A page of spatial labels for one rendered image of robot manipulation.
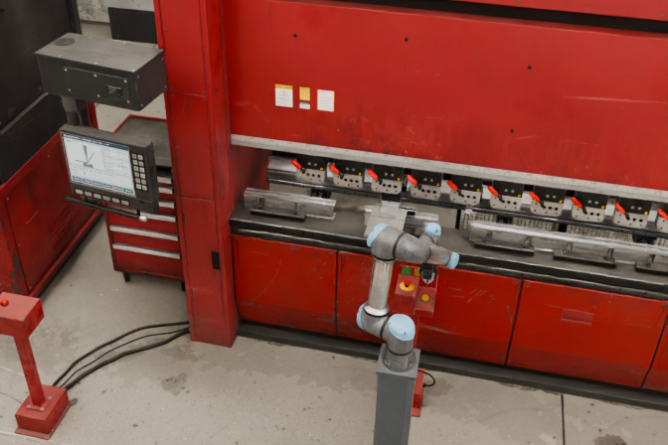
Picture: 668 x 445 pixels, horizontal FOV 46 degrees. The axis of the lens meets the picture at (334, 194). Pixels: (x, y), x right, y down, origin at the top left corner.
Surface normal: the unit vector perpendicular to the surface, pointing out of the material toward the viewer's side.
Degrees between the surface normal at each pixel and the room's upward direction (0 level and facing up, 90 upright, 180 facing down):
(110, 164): 90
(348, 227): 0
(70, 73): 90
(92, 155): 90
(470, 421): 0
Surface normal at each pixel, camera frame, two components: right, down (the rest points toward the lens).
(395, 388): -0.20, 0.55
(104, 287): 0.02, -0.83
